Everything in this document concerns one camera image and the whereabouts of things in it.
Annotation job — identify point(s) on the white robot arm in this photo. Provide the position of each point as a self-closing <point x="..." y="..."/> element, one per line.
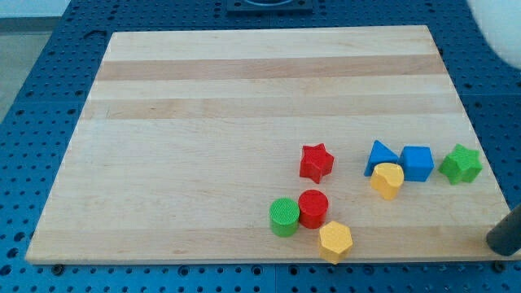
<point x="499" y="22"/>

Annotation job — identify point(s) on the light wooden board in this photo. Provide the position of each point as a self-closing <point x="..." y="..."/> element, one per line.
<point x="187" y="137"/>

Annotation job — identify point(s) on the red star block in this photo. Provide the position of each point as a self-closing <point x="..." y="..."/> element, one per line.
<point x="316" y="162"/>

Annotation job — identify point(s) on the green cylinder block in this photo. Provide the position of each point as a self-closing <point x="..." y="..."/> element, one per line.
<point x="284" y="214"/>

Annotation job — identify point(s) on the red cylinder block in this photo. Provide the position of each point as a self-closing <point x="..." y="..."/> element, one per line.
<point x="313" y="205"/>

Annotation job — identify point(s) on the blue triangle block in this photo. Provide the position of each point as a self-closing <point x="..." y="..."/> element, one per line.
<point x="379" y="153"/>

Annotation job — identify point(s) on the yellow hexagon block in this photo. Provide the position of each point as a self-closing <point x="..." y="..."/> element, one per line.
<point x="334" y="242"/>

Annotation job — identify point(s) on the yellow heart block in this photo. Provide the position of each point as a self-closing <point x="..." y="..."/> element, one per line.
<point x="387" y="179"/>

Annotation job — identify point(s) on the blue cube block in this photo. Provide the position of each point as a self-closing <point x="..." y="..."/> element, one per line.
<point x="417" y="163"/>

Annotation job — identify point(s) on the green star block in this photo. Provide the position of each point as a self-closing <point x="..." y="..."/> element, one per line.
<point x="461" y="165"/>

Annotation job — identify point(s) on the dark robot base mount plate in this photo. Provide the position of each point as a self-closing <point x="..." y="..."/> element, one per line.
<point x="261" y="6"/>

